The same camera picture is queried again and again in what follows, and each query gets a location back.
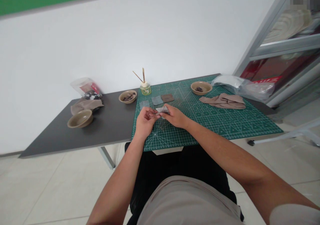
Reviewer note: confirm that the pile of clear plastic bags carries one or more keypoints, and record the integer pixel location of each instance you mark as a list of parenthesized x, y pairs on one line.
[(240, 84)]

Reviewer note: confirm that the ceramic bowl with brown pieces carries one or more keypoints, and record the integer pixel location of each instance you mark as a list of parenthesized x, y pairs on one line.
[(128, 96)]

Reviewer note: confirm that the person's legs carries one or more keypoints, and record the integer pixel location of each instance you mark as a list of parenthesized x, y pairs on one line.
[(180, 170)]

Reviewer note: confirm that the beige cloth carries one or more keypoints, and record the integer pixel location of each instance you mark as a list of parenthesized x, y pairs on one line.
[(223, 101)]

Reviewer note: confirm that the grey square fabric piece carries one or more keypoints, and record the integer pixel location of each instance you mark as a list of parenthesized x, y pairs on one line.
[(145, 104), (157, 100)]

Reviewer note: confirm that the ceramic bowl with dark pieces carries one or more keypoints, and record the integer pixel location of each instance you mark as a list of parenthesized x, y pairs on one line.
[(201, 87)]

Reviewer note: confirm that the empty olive ceramic bowl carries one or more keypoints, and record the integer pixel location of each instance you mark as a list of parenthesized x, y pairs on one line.
[(80, 118)]

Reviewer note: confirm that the person's right fingers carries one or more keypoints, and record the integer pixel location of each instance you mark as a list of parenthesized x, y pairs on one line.
[(165, 109)]

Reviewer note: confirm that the person's body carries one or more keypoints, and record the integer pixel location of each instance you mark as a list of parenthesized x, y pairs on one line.
[(197, 202)]

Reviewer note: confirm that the white chair base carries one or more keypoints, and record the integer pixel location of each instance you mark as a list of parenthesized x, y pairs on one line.
[(287, 134)]

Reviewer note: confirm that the clear plastic jar of pieces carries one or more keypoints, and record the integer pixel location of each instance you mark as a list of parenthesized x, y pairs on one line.
[(87, 88)]

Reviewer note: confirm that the green cutting mat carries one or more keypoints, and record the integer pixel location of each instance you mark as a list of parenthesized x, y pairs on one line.
[(207, 114)]

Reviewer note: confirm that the taupe cloth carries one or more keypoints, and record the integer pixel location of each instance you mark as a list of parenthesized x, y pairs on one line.
[(83, 105)]

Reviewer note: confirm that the person's left hand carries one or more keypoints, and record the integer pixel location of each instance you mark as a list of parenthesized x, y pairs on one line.
[(144, 123)]

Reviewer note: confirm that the person's right hand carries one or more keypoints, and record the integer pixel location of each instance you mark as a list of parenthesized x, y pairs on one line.
[(175, 117)]

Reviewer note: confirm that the brown square fabric piece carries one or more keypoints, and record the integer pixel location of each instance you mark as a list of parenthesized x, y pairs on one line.
[(167, 97)]

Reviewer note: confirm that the grey metal frame cabinet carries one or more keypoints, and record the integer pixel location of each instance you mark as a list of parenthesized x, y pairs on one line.
[(282, 47)]

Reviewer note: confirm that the small grey fabric pouch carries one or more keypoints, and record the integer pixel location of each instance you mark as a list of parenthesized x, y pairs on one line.
[(163, 111)]

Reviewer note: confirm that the dark grey table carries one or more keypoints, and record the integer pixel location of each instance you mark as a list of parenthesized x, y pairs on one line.
[(82, 132)]

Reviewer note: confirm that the glass reed diffuser bottle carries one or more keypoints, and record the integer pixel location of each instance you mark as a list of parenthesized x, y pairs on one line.
[(145, 86)]

